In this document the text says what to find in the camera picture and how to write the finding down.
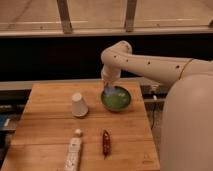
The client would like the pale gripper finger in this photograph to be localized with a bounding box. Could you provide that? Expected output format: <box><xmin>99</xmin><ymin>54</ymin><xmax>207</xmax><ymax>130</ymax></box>
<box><xmin>104</xmin><ymin>85</ymin><xmax>114</xmax><ymax>95</ymax></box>

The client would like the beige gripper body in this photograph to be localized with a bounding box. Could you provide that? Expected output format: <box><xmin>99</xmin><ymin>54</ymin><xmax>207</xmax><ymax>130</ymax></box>
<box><xmin>101</xmin><ymin>66</ymin><xmax>121</xmax><ymax>86</ymax></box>

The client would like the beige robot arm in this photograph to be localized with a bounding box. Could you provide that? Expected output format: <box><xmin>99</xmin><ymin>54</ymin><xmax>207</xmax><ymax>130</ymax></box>
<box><xmin>101</xmin><ymin>41</ymin><xmax>213</xmax><ymax>171</ymax></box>

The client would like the green ceramic bowl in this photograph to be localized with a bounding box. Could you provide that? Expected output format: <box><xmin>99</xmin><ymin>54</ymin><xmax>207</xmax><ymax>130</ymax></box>
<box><xmin>101</xmin><ymin>86</ymin><xmax>131</xmax><ymax>112</ymax></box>

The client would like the white paper cup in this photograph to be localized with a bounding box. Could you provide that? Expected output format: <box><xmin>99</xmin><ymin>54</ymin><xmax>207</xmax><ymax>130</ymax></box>
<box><xmin>71</xmin><ymin>92</ymin><xmax>89</xmax><ymax>117</ymax></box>

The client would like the small white cube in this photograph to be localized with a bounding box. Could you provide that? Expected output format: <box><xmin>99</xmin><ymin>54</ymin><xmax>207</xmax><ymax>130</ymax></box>
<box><xmin>74</xmin><ymin>129</ymin><xmax>83</xmax><ymax>137</ymax></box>

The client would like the blue box at left edge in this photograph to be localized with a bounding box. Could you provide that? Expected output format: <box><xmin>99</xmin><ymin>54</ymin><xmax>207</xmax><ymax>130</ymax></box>
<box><xmin>0</xmin><ymin>115</ymin><xmax>11</xmax><ymax>131</ymax></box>

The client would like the black cable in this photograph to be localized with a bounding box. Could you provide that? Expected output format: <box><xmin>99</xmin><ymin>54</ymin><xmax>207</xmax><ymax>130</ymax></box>
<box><xmin>150</xmin><ymin>95</ymin><xmax>158</xmax><ymax>131</ymax></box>

